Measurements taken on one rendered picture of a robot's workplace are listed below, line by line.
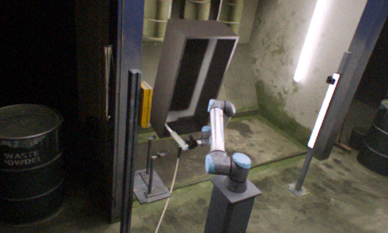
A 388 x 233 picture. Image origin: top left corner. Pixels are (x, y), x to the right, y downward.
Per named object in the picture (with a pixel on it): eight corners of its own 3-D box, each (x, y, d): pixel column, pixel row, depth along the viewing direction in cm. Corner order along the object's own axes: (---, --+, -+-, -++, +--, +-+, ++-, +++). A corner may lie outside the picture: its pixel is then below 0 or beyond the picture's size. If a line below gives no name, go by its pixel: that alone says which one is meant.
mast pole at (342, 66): (293, 189, 368) (344, 51, 296) (297, 188, 371) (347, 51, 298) (297, 192, 364) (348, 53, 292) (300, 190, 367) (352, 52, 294)
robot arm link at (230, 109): (238, 99, 285) (222, 130, 344) (224, 98, 284) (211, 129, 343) (239, 110, 280) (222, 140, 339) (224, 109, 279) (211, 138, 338)
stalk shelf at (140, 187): (124, 176, 227) (124, 174, 226) (152, 169, 238) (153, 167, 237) (140, 204, 204) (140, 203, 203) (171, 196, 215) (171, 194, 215)
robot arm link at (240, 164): (248, 182, 246) (253, 164, 239) (227, 180, 245) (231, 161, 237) (245, 170, 260) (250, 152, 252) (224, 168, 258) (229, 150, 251)
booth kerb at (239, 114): (93, 143, 387) (93, 134, 382) (92, 142, 389) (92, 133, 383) (257, 116, 524) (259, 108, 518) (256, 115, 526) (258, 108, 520)
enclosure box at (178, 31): (147, 118, 360) (168, 18, 291) (191, 112, 391) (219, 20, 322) (159, 138, 338) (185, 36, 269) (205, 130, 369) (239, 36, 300)
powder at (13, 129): (-32, 140, 228) (-33, 138, 227) (-5, 106, 275) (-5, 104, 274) (53, 140, 241) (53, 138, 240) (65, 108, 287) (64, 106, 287)
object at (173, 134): (185, 163, 322) (189, 145, 312) (182, 164, 320) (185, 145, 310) (165, 138, 358) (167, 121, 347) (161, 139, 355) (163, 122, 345)
